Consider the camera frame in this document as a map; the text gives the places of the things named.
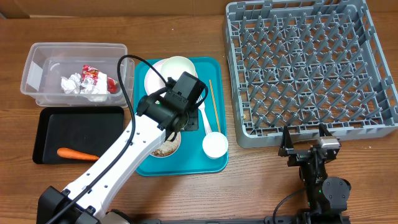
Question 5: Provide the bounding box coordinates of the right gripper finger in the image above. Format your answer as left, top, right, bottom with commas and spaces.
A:
318, 123, 332, 137
278, 126, 294, 156

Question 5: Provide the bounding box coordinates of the white plastic cup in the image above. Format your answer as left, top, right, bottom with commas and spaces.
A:
202, 132, 229, 159

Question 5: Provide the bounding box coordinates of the pink bowl with food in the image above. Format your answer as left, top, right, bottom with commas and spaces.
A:
151, 133, 182, 157

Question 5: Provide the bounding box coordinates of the red ketchup packet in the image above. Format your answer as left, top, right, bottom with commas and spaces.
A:
81, 65, 118, 93

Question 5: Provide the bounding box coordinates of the white napkin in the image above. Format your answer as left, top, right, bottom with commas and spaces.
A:
61, 72, 108, 102

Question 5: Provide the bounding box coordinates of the orange carrot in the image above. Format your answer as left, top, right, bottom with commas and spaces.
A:
57, 147, 99, 161

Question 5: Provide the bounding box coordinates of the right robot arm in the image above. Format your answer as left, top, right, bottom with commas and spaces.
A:
272, 124, 351, 224

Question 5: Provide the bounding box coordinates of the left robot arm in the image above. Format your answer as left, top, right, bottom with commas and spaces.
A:
37, 95, 196, 223

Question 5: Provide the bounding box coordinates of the white plastic fork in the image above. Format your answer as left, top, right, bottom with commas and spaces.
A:
198, 102, 212, 135

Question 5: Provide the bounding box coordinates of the teal plastic tray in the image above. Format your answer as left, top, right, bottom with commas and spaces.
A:
136, 57, 229, 177

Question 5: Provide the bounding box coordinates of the wooden chopstick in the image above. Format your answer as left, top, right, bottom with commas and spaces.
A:
209, 79, 221, 133

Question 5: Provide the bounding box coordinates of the white bowl on plate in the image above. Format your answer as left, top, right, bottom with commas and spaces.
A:
160, 56, 198, 80

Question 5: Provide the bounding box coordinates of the grey plastic dish rack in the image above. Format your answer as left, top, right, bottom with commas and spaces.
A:
224, 0, 397, 148

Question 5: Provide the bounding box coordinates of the black plastic tray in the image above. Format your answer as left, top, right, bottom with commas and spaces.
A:
32, 106, 124, 164

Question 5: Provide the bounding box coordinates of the clear plastic bin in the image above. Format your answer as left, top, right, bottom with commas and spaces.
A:
21, 42, 127, 108

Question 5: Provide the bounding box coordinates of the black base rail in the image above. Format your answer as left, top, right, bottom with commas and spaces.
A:
132, 216, 351, 224

